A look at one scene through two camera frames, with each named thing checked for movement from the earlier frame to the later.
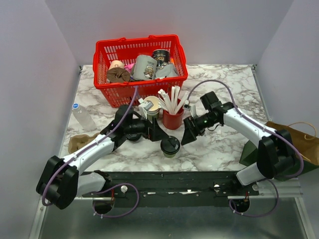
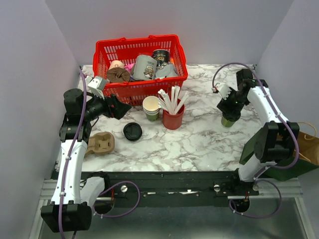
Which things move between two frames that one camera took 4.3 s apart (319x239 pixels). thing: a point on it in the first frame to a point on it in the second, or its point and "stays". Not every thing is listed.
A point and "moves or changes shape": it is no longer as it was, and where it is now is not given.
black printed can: x=162 y=56 stays
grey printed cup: x=144 y=67 stays
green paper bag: x=307 y=145 stays
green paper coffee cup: x=169 y=156 moves or changes shape
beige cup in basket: x=116 y=63 stays
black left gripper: x=153 y=132 to x=119 y=109
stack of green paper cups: x=154 y=112 stays
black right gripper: x=191 y=129 to x=224 y=105
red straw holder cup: x=172 y=121 stays
